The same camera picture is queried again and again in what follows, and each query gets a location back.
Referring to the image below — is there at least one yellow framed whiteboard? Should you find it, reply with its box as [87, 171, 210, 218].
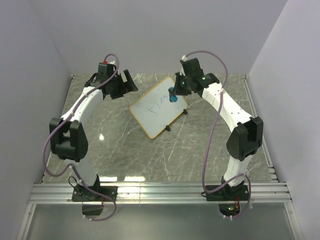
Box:
[129, 76, 188, 139]

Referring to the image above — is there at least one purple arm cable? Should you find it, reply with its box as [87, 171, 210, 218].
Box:
[181, 51, 252, 221]
[41, 53, 120, 221]

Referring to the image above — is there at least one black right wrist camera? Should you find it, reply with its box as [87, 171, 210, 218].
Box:
[180, 58, 204, 78]

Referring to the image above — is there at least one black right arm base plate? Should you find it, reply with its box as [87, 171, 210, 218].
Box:
[201, 184, 251, 202]

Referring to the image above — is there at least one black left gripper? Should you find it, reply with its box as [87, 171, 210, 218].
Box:
[108, 70, 138, 100]

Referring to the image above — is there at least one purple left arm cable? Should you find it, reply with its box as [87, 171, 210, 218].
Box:
[41, 53, 120, 221]

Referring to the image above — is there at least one blue whiteboard eraser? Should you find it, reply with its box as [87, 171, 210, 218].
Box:
[168, 87, 178, 103]

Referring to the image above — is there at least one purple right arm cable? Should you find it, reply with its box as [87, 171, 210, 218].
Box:
[181, 51, 252, 221]

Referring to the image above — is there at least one aluminium mounting rail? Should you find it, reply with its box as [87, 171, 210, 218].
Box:
[28, 182, 292, 205]

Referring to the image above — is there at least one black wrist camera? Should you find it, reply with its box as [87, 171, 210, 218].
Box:
[180, 58, 204, 78]
[96, 62, 116, 78]

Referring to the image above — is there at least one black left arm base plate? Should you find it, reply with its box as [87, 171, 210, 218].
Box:
[71, 185, 118, 202]

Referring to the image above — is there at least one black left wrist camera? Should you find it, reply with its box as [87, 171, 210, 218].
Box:
[96, 62, 116, 78]

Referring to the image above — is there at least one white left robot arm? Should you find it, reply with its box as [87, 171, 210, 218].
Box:
[44, 64, 138, 201]

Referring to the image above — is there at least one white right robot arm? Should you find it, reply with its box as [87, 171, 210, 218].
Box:
[168, 72, 264, 200]

